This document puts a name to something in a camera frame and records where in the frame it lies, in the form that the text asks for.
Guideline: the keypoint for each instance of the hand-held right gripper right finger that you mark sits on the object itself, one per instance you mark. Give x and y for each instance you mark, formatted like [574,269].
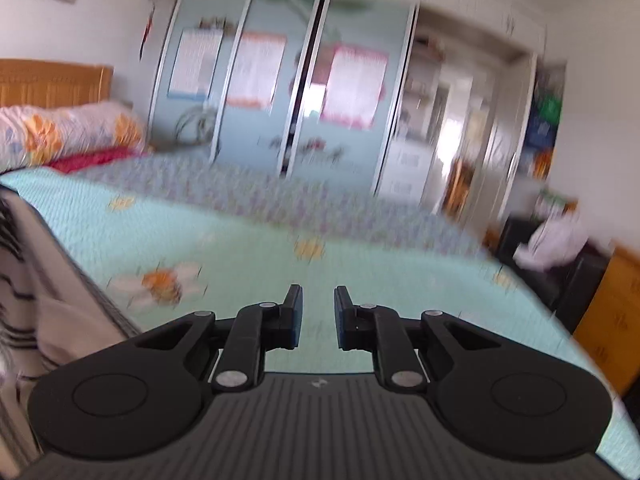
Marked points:
[341,317]

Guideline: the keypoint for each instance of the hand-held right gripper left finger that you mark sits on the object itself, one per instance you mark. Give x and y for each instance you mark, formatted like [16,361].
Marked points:
[296,317]

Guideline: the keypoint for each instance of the striped beige sweater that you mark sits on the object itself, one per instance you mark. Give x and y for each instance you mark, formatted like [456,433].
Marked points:
[40,310]

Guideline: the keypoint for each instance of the white drawer unit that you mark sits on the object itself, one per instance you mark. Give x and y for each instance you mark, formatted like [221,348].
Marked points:
[405,170]

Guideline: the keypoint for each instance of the wooden chair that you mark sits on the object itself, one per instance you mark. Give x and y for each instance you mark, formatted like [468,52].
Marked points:
[459,187]

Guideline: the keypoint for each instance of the white cloth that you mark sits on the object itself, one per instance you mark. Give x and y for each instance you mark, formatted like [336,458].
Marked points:
[550,240]

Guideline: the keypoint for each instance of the pink-bordered poster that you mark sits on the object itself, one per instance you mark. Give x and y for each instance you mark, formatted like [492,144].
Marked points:
[355,85]

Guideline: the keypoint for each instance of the black armchair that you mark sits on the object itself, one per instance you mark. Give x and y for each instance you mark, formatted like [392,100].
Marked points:
[575,285]

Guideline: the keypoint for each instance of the green carton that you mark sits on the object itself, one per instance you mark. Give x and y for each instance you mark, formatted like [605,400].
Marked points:
[552,202]

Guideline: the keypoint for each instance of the white door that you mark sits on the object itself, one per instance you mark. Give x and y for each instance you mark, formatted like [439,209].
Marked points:
[512,135]

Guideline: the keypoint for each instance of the orange-bordered poster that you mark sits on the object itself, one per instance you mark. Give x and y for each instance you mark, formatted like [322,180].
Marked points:
[255,70]

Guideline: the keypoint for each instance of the red pillow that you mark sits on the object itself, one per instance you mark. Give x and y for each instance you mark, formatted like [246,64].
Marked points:
[100,157]

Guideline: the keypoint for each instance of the wooden dresser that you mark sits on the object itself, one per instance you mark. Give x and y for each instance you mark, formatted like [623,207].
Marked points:
[610,320]

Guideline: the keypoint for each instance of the blue bag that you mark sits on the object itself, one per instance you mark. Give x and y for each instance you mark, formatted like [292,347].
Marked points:
[537,127]

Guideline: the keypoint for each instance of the blue-bordered poster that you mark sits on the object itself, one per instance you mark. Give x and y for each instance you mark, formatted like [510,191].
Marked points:
[195,62]

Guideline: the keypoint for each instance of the green bag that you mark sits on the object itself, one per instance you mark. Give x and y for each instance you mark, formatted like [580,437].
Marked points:
[552,109]

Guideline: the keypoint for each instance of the floral rolled duvet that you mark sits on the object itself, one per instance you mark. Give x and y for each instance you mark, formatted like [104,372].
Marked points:
[65,130]

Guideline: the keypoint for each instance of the white wardrobe with sliding doors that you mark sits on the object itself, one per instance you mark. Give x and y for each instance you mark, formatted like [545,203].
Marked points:
[350,20]

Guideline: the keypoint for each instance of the red hanging ornament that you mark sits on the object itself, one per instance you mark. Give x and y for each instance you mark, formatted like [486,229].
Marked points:
[148,25]

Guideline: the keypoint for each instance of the wooden headboard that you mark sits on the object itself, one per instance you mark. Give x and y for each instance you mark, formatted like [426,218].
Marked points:
[55,82]

